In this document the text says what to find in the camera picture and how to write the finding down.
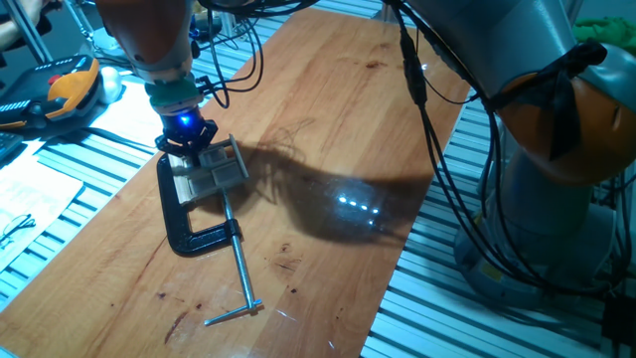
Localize black pendant cable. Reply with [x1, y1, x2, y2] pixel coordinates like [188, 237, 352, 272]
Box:
[74, 126, 165, 150]

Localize black computer keyboard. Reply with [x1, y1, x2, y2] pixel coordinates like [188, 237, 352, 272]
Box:
[0, 131, 25, 163]

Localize green cloth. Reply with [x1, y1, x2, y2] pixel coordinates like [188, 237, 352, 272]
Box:
[571, 16, 636, 45]

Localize orange and black teach pendant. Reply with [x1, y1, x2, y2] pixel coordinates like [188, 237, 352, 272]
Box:
[0, 54, 101, 131]

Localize white paper sheet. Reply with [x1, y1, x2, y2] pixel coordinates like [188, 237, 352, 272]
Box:
[88, 82, 168, 148]
[0, 158, 84, 273]

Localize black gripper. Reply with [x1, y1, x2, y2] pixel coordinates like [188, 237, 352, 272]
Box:
[154, 106, 220, 168]

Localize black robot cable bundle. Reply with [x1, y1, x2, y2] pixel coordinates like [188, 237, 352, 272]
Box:
[191, 0, 636, 299]

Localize person's bare hand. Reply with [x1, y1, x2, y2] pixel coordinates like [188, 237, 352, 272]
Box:
[19, 0, 51, 21]

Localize person's bare forearm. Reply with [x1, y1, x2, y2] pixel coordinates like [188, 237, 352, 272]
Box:
[0, 19, 25, 51]

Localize small wooden window frame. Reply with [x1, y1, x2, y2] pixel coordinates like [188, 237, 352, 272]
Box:
[167, 133, 250, 206]

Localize black C-clamp with steel screw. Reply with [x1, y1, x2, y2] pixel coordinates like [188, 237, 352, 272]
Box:
[156, 153, 263, 328]

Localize glossy brown wooden board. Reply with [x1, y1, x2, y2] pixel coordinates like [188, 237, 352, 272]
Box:
[0, 7, 471, 358]

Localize thin-framed eyeglasses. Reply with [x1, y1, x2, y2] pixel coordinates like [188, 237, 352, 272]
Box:
[0, 213, 38, 249]

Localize grey metal strut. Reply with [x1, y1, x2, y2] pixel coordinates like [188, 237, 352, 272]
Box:
[4, 0, 55, 65]

